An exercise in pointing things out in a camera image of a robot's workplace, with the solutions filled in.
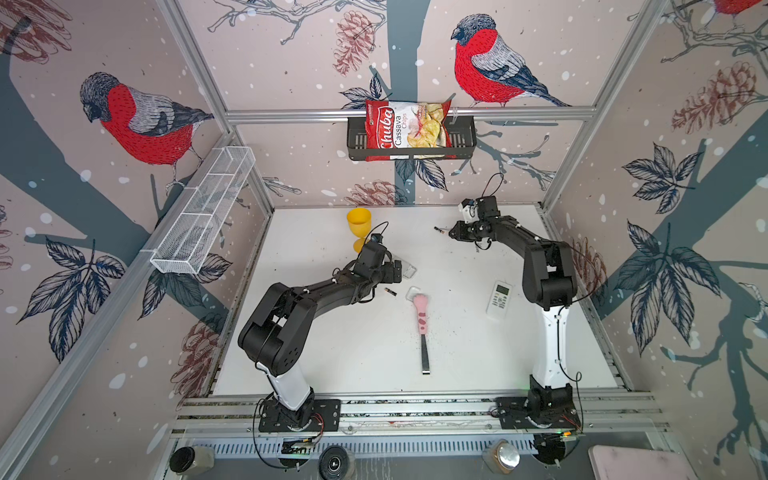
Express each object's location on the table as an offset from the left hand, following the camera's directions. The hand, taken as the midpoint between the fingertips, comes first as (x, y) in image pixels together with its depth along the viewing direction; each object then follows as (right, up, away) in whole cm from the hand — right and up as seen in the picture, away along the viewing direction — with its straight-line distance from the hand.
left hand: (390, 265), depth 93 cm
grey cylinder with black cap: (-41, -37, -32) cm, 64 cm away
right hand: (+22, +9, +14) cm, 27 cm away
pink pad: (+54, -42, -26) cm, 73 cm away
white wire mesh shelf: (-50, +10, -20) cm, 55 cm away
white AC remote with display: (+6, -2, +8) cm, 10 cm away
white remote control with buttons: (+34, -12, 0) cm, 36 cm away
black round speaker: (-11, -36, -34) cm, 51 cm away
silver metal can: (+23, -35, -33) cm, 54 cm away
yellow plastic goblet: (-10, +14, +5) cm, 18 cm away
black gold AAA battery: (-1, -9, +4) cm, 10 cm away
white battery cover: (+7, -9, +5) cm, 13 cm away
